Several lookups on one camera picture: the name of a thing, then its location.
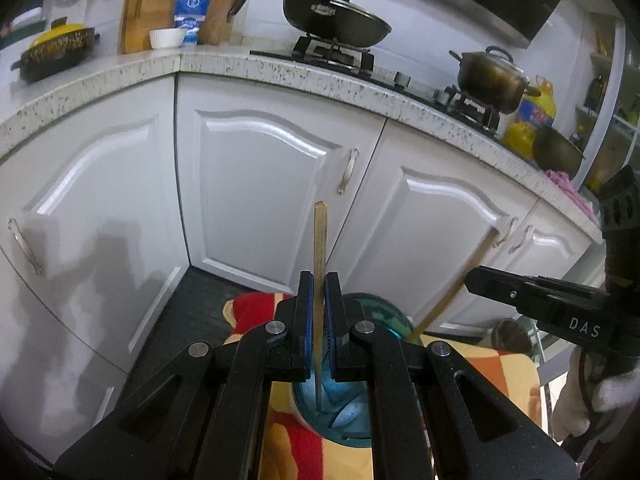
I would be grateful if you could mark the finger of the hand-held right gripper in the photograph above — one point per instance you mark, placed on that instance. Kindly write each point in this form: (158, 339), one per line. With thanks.
(492, 285)

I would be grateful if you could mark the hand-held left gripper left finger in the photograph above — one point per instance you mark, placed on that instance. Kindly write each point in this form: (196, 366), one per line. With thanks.
(310, 312)

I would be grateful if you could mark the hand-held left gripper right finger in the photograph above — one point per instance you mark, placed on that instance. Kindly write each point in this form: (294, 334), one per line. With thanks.
(330, 312)

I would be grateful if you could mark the light wooden chopstick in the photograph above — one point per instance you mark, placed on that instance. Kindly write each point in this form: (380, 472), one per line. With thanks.
(320, 235)
(452, 290)

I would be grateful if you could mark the blue glass utensil holder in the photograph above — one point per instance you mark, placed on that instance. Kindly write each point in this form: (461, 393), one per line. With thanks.
(342, 415)

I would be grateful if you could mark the person's right hand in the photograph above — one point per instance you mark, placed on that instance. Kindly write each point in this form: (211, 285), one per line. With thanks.
(572, 405)

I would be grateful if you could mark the white cabinet door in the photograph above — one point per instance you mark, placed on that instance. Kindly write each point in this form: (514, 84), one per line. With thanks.
(260, 180)
(430, 220)
(555, 250)
(90, 200)

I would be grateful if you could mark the printed blanket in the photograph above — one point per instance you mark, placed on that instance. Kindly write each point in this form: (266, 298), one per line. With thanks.
(500, 375)

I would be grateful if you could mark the pink cloth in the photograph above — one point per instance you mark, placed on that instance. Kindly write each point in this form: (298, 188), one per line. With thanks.
(570, 190)

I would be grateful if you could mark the dark metal bowl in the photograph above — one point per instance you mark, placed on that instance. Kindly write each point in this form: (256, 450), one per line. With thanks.
(555, 150)

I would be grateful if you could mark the yellow oil bottle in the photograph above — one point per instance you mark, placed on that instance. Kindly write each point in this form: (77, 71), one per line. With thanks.
(527, 127)

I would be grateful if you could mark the black burner grate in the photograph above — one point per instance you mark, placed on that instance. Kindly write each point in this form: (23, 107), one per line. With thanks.
(470, 110)
(332, 52)

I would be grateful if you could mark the storage shelf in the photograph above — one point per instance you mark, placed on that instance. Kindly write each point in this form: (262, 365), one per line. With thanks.
(607, 85)

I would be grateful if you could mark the hob knob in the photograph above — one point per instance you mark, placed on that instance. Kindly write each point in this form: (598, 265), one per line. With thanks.
(402, 79)
(440, 96)

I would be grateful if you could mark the steel stock pot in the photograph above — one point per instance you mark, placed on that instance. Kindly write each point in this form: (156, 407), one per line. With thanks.
(492, 82)

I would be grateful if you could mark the black gas hob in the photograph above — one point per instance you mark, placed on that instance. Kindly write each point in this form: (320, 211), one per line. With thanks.
(390, 87)

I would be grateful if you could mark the black wok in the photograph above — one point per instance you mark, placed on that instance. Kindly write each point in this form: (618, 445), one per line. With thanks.
(340, 22)

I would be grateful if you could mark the glass wok lid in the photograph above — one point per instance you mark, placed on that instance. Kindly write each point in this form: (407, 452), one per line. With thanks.
(335, 5)

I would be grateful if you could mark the small white bowl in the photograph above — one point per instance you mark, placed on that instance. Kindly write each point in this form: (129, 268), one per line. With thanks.
(167, 38)

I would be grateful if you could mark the wooden knife block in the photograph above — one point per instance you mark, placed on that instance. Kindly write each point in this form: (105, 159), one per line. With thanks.
(216, 17)

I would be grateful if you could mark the blue and white bag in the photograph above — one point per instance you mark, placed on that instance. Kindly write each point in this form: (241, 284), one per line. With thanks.
(191, 15)

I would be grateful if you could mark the wooden cutting board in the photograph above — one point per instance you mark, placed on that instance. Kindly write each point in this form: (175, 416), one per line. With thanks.
(150, 5)

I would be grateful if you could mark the yellow lidded casserole pot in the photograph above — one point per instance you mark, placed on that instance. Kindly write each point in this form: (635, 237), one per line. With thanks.
(55, 45)

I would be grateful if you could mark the green tray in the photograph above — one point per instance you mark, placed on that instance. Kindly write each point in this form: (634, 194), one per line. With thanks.
(22, 25)

